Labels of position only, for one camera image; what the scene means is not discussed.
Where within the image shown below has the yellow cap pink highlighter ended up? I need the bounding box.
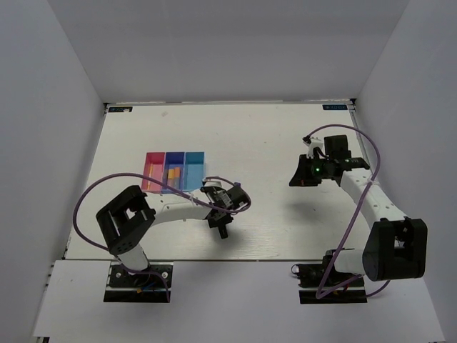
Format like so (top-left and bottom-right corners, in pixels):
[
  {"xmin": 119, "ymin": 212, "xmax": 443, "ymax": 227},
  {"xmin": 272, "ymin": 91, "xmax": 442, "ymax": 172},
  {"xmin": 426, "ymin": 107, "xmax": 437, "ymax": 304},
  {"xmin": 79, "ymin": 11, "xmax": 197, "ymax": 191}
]
[{"xmin": 174, "ymin": 167, "xmax": 181, "ymax": 189}]

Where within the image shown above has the orange cap clear highlighter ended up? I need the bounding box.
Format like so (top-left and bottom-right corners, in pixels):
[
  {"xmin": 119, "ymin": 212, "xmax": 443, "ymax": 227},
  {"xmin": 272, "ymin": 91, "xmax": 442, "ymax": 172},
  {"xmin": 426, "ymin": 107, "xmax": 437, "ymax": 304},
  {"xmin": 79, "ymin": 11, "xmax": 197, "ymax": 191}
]
[{"xmin": 167, "ymin": 169, "xmax": 174, "ymax": 187}]

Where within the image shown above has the thin pink highlighter pen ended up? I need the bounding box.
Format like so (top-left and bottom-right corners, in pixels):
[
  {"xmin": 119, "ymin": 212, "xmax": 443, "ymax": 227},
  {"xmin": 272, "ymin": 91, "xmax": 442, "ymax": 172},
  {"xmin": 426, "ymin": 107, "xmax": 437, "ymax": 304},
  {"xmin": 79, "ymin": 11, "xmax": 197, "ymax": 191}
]
[{"xmin": 147, "ymin": 164, "xmax": 154, "ymax": 190}]

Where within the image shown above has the green cap black highlighter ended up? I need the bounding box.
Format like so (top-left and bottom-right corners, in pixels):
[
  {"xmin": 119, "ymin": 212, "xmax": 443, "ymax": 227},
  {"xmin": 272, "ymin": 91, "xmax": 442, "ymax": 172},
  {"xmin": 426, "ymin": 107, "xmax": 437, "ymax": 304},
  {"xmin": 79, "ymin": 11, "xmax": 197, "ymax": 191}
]
[{"xmin": 218, "ymin": 227, "xmax": 229, "ymax": 239}]

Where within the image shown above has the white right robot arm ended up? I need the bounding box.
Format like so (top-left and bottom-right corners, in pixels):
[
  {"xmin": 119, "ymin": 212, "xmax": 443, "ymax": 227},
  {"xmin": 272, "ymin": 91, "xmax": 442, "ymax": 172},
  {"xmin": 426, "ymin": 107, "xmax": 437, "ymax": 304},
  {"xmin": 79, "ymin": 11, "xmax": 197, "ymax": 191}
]
[{"xmin": 289, "ymin": 135, "xmax": 428, "ymax": 285}]

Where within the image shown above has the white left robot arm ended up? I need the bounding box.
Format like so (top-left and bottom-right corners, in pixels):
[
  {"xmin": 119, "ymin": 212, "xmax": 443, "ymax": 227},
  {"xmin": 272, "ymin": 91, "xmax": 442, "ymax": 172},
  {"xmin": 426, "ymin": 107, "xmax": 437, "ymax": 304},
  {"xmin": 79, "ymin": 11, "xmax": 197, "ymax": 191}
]
[{"xmin": 96, "ymin": 182, "xmax": 251, "ymax": 285}]

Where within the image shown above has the light blue plastic drawer bin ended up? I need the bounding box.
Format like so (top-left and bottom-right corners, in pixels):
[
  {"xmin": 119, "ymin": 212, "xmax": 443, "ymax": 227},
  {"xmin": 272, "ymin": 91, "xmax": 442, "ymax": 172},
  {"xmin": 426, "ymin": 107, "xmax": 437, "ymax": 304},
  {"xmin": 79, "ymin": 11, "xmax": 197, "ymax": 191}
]
[{"xmin": 183, "ymin": 151, "xmax": 206, "ymax": 192}]

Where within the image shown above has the right corner table label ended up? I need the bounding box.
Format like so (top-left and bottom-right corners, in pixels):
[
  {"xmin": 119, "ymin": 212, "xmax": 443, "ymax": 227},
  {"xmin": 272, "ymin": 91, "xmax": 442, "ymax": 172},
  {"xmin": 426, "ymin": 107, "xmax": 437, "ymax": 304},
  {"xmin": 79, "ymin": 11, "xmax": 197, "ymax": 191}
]
[{"xmin": 322, "ymin": 104, "xmax": 348, "ymax": 111}]

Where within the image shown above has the corner table label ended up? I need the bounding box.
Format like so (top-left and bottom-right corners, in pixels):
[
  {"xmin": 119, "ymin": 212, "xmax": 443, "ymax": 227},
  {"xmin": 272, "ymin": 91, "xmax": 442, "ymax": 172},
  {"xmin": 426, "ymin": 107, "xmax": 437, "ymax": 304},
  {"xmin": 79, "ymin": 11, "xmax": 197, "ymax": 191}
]
[
  {"xmin": 322, "ymin": 104, "xmax": 348, "ymax": 111},
  {"xmin": 108, "ymin": 106, "xmax": 133, "ymax": 113}
]

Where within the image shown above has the dark blue plastic drawer bin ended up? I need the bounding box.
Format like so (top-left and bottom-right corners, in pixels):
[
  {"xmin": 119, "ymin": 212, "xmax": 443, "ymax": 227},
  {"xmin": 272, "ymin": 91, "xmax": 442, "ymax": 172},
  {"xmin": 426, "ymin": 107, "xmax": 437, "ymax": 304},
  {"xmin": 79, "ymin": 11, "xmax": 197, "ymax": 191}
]
[{"xmin": 163, "ymin": 152, "xmax": 185, "ymax": 190}]

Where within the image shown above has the pink plastic drawer bin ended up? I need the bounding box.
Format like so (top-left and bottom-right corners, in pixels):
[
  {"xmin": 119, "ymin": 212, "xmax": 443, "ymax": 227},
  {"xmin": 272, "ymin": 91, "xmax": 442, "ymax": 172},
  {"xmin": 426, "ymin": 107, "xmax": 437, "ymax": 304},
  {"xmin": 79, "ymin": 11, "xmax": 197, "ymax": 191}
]
[{"xmin": 141, "ymin": 152, "xmax": 165, "ymax": 194}]

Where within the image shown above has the left corner table label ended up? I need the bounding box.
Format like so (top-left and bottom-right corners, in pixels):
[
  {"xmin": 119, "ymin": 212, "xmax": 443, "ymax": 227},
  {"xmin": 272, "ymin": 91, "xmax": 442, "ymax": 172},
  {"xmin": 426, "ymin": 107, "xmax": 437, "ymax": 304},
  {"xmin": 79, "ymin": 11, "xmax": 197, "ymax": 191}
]
[{"xmin": 108, "ymin": 106, "xmax": 133, "ymax": 113}]

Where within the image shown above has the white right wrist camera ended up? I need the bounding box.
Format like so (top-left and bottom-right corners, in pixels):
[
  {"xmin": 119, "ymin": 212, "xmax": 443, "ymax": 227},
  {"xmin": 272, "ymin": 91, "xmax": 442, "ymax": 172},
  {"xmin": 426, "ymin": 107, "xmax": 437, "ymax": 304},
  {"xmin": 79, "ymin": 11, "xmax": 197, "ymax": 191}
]
[{"xmin": 303, "ymin": 136, "xmax": 323, "ymax": 159}]

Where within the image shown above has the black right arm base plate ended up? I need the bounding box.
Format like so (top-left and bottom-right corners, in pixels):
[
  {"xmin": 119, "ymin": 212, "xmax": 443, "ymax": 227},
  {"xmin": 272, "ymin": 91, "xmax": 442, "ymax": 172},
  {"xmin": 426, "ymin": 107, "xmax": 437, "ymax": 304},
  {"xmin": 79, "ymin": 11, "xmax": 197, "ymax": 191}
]
[{"xmin": 291, "ymin": 263, "xmax": 368, "ymax": 306}]

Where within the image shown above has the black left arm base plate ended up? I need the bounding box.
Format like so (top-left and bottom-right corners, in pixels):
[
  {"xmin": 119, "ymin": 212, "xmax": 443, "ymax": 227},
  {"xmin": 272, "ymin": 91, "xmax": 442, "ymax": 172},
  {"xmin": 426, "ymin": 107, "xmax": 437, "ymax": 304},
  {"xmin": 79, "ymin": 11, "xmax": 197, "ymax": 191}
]
[{"xmin": 104, "ymin": 262, "xmax": 174, "ymax": 304}]

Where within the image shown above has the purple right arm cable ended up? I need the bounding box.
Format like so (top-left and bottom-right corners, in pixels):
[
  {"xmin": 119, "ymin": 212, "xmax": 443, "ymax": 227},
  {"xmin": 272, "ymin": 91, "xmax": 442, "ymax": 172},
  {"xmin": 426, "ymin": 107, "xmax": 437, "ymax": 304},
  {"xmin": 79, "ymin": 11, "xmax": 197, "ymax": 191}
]
[{"xmin": 303, "ymin": 124, "xmax": 392, "ymax": 300}]

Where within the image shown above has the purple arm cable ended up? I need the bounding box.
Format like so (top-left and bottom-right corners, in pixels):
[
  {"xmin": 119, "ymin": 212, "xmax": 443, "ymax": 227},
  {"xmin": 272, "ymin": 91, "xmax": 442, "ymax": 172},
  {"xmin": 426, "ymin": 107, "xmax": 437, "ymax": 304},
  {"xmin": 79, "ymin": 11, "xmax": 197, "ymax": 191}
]
[
  {"xmin": 73, "ymin": 173, "xmax": 253, "ymax": 304},
  {"xmin": 303, "ymin": 124, "xmax": 392, "ymax": 300}
]

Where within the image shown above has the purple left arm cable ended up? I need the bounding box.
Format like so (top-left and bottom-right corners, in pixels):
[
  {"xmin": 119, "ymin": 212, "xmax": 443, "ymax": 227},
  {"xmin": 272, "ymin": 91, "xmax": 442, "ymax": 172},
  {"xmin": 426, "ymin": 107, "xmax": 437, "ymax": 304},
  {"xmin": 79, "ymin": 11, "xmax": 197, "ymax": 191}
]
[{"xmin": 73, "ymin": 173, "xmax": 253, "ymax": 304}]

